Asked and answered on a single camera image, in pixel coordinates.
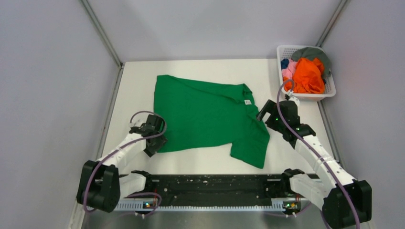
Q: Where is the green t-shirt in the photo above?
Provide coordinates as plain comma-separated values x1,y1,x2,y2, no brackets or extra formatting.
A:
153,75,270,169

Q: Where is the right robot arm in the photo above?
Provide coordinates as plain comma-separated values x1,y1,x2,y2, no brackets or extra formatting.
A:
256,99,372,229

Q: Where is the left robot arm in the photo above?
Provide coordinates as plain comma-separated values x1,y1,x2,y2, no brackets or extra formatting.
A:
76,111,168,213

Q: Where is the orange t-shirt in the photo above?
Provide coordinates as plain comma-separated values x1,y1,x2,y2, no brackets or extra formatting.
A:
283,58,325,94

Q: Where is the pink garment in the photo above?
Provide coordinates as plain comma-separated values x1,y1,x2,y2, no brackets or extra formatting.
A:
281,59,297,80

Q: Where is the dark blue garment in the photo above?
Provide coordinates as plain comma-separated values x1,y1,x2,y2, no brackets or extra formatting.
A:
280,58,290,70

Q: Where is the white plastic basket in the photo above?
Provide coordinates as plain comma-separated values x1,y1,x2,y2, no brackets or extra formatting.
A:
277,45,336,102

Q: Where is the grey-green garment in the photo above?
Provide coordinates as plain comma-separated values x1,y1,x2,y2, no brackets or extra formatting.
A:
291,47,332,78

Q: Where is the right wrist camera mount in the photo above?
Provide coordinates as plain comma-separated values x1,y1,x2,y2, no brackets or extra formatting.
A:
285,90,300,106

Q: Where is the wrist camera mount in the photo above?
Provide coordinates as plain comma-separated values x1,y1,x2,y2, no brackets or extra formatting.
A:
128,119,144,128
285,90,300,106

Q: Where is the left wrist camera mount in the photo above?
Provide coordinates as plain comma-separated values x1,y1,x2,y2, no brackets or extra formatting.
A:
128,119,144,128

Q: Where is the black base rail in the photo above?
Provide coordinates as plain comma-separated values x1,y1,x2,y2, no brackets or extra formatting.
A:
133,174,308,211

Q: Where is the left corner aluminium post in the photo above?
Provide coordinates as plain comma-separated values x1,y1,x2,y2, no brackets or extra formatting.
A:
79,0,123,68

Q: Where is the corner aluminium post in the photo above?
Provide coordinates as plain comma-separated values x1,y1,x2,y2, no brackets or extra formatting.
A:
79,0,123,68
316,0,351,47

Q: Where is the white cable duct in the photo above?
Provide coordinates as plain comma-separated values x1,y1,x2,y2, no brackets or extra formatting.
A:
114,199,285,212

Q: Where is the right corner aluminium post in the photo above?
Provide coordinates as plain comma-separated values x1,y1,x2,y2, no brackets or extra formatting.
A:
316,0,351,47

